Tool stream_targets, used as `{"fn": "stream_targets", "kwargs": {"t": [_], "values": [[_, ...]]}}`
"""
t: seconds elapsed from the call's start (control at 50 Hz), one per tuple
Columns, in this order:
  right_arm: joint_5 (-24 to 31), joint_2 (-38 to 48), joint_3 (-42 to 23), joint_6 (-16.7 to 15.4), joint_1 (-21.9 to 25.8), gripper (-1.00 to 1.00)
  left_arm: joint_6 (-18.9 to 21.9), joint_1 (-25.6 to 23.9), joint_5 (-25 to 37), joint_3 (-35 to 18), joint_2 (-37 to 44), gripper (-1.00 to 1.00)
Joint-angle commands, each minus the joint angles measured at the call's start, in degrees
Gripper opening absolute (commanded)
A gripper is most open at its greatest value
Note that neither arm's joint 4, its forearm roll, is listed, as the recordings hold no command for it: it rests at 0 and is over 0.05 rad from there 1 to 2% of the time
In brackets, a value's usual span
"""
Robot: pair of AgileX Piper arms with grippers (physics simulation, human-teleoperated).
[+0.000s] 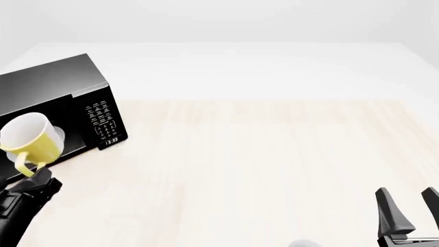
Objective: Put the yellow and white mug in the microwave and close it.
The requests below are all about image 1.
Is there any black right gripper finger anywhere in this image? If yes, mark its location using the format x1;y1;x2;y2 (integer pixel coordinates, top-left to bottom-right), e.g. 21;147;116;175
420;187;439;228
374;187;416;237

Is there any yellow and white mug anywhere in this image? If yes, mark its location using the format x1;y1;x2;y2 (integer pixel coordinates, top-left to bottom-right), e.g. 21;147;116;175
0;111;67;178

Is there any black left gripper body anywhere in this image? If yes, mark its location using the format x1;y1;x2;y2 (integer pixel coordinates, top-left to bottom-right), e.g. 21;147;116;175
6;176;64;215

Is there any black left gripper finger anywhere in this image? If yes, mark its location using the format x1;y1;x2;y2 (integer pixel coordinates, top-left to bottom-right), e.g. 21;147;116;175
19;167;53;191

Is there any black microwave oven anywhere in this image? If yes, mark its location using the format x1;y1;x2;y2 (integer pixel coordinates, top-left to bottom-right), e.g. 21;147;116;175
0;53;129;185

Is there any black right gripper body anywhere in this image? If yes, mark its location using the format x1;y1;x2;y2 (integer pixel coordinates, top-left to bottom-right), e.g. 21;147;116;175
377;227;439;247

